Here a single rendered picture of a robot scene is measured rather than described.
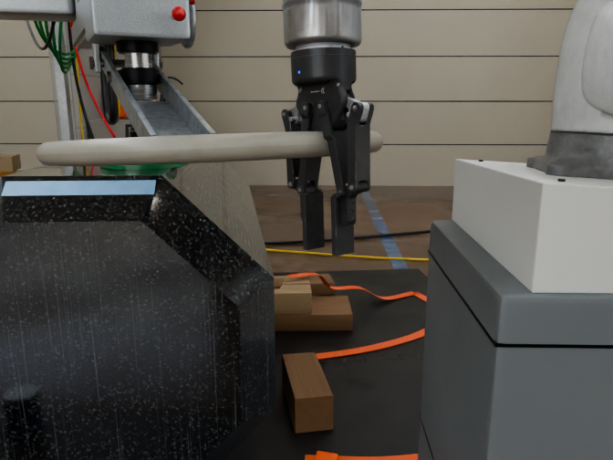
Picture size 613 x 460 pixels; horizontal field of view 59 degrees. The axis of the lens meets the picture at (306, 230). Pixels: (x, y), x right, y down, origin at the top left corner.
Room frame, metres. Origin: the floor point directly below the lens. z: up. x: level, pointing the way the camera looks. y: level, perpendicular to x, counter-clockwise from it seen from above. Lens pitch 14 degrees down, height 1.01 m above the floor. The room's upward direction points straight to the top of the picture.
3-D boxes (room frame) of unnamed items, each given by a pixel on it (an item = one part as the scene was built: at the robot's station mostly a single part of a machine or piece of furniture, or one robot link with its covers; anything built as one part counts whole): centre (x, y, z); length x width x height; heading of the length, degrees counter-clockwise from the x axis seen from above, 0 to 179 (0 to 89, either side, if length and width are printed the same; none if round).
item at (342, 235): (0.62, -0.04, 0.87); 0.03 x 0.01 x 0.07; 131
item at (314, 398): (1.63, 0.00, 0.07); 0.30 x 0.12 x 0.12; 10
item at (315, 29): (0.66, -0.02, 1.09); 0.09 x 0.09 x 0.06
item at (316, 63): (0.65, -0.02, 1.02); 0.08 x 0.07 x 0.09; 41
